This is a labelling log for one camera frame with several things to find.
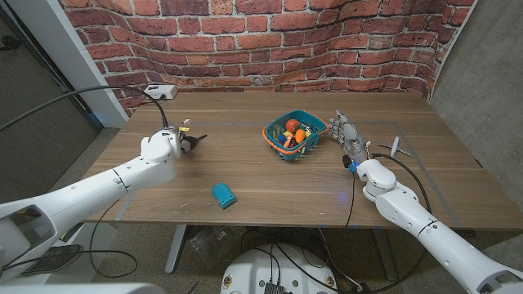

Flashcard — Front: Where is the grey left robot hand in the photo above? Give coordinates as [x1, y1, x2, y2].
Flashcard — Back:
[178, 129, 196, 154]

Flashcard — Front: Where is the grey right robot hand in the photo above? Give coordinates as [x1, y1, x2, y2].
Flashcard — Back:
[328, 109, 369, 164]

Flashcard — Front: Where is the black rubber air blower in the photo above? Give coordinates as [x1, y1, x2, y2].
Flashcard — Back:
[188, 134, 208, 151]

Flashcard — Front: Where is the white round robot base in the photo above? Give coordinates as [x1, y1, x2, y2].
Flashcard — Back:
[220, 243, 339, 294]

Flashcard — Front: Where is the teal basket with orange rim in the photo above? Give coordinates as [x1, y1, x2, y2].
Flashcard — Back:
[261, 109, 330, 163]

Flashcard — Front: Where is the white toy airplane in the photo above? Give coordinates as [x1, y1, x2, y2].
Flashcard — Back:
[378, 136, 413, 158]

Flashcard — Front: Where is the teal toy phone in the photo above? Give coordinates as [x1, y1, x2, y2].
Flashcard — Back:
[211, 182, 237, 210]

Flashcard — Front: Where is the white power socket box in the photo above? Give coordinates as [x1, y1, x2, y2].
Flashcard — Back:
[143, 84, 179, 100]

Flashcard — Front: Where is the clear plastic bag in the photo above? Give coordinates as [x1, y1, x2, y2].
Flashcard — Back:
[186, 225, 246, 262]

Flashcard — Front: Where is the white table leg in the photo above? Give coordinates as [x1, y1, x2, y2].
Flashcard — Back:
[164, 224, 188, 274]

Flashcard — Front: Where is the grey table leg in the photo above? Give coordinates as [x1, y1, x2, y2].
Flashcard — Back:
[372, 228, 398, 281]

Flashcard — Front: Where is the red brick print backdrop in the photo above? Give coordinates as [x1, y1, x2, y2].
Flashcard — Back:
[59, 0, 479, 118]

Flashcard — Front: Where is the white robot torso edge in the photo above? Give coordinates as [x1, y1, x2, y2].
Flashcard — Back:
[0, 283, 164, 294]

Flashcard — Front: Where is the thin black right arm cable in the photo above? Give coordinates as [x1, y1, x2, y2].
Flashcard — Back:
[345, 171, 357, 228]

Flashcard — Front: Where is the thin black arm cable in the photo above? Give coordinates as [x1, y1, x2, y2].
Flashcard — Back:
[345, 171, 357, 228]
[88, 199, 139, 279]

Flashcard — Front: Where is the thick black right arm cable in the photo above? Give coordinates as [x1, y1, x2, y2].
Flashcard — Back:
[369, 153, 433, 214]

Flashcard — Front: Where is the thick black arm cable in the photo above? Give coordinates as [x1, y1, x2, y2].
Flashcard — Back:
[369, 153, 433, 214]
[0, 84, 171, 132]

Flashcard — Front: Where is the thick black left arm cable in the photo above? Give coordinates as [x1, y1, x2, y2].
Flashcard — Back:
[0, 84, 171, 132]

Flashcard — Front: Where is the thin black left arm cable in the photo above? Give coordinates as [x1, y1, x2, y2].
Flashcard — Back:
[88, 199, 139, 279]

